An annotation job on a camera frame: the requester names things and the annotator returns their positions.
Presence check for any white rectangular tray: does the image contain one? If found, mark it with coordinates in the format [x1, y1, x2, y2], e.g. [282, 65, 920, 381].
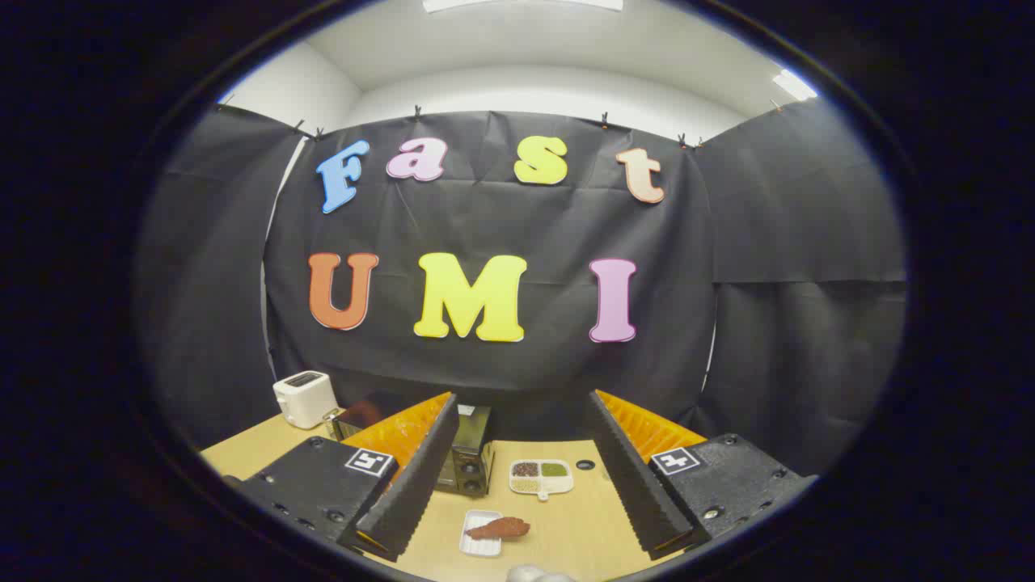
[459, 509, 504, 559]

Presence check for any small ceiling light panel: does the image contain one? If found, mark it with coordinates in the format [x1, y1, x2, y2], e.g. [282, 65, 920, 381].
[772, 69, 817, 102]

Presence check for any white pop-up toaster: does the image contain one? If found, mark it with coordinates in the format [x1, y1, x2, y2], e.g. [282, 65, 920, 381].
[272, 370, 339, 430]

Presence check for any white divided spice dish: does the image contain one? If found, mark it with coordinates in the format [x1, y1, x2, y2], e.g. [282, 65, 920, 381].
[509, 459, 575, 502]

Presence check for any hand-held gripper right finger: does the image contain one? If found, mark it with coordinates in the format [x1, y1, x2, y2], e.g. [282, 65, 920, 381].
[584, 390, 817, 560]

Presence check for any reddish brown meat slab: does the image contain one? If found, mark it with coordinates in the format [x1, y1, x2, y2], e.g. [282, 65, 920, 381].
[465, 517, 532, 542]

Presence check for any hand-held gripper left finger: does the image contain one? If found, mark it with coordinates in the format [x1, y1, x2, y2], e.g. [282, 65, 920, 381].
[234, 392, 460, 563]

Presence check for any long ceiling light panel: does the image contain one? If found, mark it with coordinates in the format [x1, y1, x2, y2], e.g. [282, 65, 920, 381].
[422, 0, 623, 13]

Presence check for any black toaster oven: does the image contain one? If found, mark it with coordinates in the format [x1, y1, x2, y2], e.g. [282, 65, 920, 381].
[327, 394, 496, 496]

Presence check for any row of cloth clips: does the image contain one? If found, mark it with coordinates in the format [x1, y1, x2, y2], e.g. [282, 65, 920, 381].
[214, 93, 785, 150]

